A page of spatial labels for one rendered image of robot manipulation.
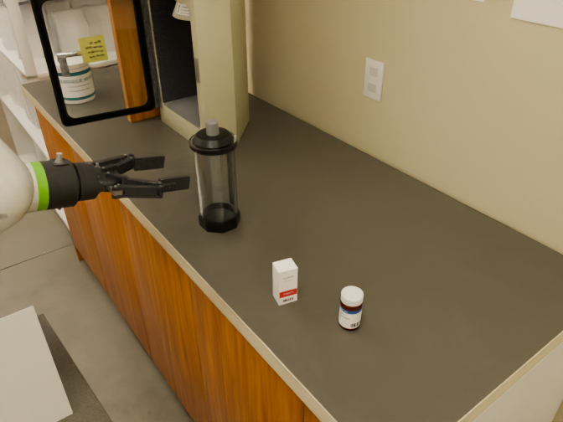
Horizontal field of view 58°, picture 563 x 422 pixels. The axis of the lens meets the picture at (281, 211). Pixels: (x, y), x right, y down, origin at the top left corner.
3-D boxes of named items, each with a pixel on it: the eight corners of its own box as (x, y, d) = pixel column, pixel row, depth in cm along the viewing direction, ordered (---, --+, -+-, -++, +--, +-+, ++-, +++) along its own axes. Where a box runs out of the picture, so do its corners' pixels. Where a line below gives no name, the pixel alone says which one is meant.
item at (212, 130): (220, 136, 121) (219, 109, 117) (241, 150, 114) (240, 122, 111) (186, 146, 116) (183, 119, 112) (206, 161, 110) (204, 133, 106)
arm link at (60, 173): (34, 201, 100) (49, 223, 94) (33, 145, 95) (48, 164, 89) (66, 197, 104) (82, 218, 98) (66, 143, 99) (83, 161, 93)
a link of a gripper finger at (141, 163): (135, 171, 112) (133, 169, 112) (163, 168, 116) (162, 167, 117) (136, 158, 111) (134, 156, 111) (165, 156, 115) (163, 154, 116)
